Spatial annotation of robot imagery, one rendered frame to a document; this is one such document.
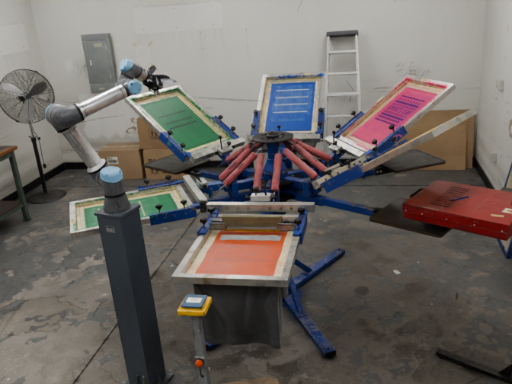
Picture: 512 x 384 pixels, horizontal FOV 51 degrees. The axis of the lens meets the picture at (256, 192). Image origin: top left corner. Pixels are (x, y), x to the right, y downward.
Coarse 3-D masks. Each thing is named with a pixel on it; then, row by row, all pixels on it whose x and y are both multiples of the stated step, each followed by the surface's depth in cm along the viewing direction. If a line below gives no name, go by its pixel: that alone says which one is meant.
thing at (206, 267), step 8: (224, 232) 317; (232, 232) 316; (240, 232) 315; (248, 232) 314; (216, 240) 308; (224, 240) 307; (232, 240) 306; (240, 240) 306; (248, 240) 305; (216, 248) 298; (208, 256) 290; (200, 264) 281; (208, 264) 281; (216, 264) 280; (224, 264) 279; (232, 264) 279; (200, 272) 274; (208, 272) 273; (216, 272) 272; (224, 272) 272; (232, 272) 271
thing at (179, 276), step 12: (288, 216) 323; (204, 240) 306; (192, 252) 288; (288, 252) 279; (180, 264) 276; (288, 264) 267; (180, 276) 264; (192, 276) 263; (204, 276) 262; (216, 276) 261; (228, 276) 261; (240, 276) 260; (252, 276) 259; (264, 276) 258; (276, 276) 257; (288, 276) 256
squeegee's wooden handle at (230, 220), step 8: (224, 216) 313; (232, 216) 312; (240, 216) 311; (248, 216) 310; (256, 216) 310; (264, 216) 309; (272, 216) 308; (280, 216) 307; (232, 224) 314; (240, 224) 313; (248, 224) 312; (256, 224) 311; (264, 224) 310; (272, 224) 309
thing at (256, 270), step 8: (256, 232) 314; (264, 232) 313; (272, 232) 312; (280, 232) 311; (256, 240) 304; (280, 240) 302; (272, 248) 293; (280, 248) 292; (272, 256) 284; (240, 264) 278; (248, 264) 277; (256, 264) 277; (272, 264) 275; (240, 272) 270; (248, 272) 270; (256, 272) 269; (264, 272) 269; (272, 272) 268
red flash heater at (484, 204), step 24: (432, 192) 312; (456, 192) 309; (480, 192) 307; (504, 192) 304; (408, 216) 301; (432, 216) 290; (456, 216) 281; (480, 216) 276; (504, 216) 274; (504, 240) 268
